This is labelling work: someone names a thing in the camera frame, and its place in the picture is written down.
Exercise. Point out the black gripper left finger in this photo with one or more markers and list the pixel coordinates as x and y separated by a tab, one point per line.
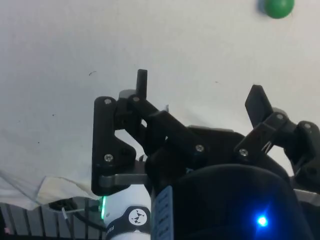
160	127

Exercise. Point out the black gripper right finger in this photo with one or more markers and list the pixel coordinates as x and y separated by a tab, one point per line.
282	132

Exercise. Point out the green ball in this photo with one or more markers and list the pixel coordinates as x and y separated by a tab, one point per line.
279	7

